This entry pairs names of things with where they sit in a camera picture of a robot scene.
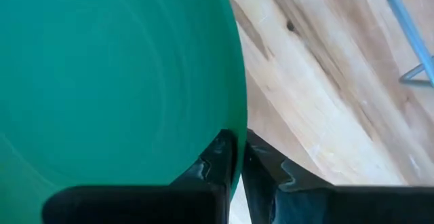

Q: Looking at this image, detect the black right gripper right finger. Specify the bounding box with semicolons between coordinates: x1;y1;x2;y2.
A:
241;128;434;224

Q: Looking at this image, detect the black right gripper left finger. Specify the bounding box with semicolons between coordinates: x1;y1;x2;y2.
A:
42;128;237;224

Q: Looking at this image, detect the green round plate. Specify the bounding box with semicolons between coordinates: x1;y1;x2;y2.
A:
0;0;248;224

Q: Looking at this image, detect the grey wire dish rack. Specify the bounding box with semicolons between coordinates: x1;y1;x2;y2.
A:
350;0;434;88

